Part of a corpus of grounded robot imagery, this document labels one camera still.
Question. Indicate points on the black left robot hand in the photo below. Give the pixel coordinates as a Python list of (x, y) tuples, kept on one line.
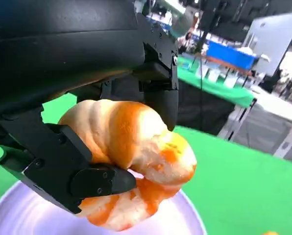
[(62, 44)]

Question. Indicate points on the black stand pole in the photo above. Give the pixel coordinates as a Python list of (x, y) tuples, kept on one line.
[(206, 19)]

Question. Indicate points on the black table skirt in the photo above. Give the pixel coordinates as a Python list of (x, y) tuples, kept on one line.
[(202, 110)]

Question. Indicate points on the blue tarp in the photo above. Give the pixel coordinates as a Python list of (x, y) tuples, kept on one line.
[(229, 55)]

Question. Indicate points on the green cloth of neighbouring table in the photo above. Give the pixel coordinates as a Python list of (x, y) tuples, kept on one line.
[(224, 90)]

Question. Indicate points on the lilac plate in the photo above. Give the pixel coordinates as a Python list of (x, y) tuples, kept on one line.
[(26, 215)]

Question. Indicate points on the grey metal cases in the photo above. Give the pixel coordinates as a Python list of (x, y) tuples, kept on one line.
[(263, 132)]

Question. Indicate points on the large green table cloth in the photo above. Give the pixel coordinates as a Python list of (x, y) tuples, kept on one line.
[(234, 183)]

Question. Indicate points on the person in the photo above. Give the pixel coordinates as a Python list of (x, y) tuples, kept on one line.
[(286, 86)]

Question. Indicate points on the white wall panel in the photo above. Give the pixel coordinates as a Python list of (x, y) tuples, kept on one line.
[(271, 36)]

